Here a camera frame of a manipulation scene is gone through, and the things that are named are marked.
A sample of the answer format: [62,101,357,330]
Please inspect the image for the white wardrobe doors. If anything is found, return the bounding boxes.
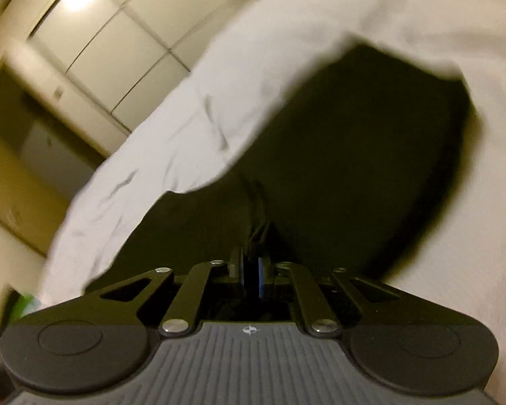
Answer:
[27,0,254,133]

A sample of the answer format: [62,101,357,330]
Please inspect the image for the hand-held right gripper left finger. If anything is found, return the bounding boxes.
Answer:
[38,248,246,338]

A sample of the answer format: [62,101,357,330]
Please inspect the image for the stack of folded cloths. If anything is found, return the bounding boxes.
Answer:
[15,292,41,318]

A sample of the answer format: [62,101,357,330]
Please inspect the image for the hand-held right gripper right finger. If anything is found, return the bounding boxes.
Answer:
[258,255,469,338]

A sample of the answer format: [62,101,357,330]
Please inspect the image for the white bed sheet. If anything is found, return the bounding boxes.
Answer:
[38,0,506,405]

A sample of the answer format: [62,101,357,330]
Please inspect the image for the black garment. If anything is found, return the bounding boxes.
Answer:
[84,44,485,321]

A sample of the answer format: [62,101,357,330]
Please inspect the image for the wooden door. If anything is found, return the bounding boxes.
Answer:
[0,63,110,258]

